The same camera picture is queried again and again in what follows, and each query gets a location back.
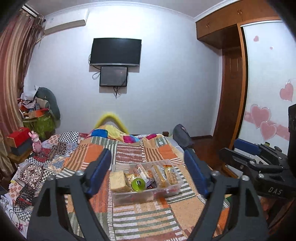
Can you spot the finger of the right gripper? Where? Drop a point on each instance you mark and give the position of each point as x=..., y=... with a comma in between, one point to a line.
x=256, y=149
x=239, y=161

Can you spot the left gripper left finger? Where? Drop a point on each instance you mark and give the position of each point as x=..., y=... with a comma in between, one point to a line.
x=49, y=219

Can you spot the orange noodle balls bag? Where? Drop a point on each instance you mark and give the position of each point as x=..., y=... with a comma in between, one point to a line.
x=164, y=176

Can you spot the brown wooden door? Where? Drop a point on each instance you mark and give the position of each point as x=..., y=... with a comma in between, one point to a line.
x=233, y=89

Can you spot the grey bag on bed edge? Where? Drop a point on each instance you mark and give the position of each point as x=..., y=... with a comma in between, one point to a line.
x=181, y=136

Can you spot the patchwork orange striped bedspread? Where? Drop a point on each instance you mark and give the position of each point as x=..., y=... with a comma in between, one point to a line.
x=62, y=155

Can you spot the pink rabbit plush toy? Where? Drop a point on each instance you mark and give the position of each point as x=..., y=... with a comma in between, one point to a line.
x=36, y=143

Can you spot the dark blue box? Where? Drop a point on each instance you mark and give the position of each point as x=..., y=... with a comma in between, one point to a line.
x=25, y=146

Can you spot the beige biscuit pack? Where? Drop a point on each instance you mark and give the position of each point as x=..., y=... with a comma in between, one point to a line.
x=118, y=182

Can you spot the red box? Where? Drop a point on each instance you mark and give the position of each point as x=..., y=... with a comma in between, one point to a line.
x=18, y=137

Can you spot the gold wrapped snack packet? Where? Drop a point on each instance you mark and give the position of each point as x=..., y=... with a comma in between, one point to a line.
x=130, y=178

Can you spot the clear plastic storage bin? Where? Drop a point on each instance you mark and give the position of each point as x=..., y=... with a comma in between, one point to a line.
x=152, y=192

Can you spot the colourful pillow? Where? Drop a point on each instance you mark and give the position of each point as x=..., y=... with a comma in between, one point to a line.
x=113, y=133

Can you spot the grey plush pillow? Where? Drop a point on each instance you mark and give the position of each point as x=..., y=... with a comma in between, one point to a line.
x=51, y=102

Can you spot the striped pink curtain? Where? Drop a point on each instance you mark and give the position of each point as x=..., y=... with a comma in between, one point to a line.
x=17, y=44

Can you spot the white air conditioner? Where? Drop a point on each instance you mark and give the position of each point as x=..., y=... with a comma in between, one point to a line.
x=58, y=22

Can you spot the pink heart wall stickers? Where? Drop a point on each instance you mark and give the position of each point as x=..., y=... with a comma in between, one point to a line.
x=261, y=117

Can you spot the brown wooden wall cabinet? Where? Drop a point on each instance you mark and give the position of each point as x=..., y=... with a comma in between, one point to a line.
x=220, y=28

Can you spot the small black wall monitor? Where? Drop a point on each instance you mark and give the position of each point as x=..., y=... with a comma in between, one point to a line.
x=113, y=76

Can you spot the black wall television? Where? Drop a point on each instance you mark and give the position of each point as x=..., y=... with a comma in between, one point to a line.
x=116, y=51

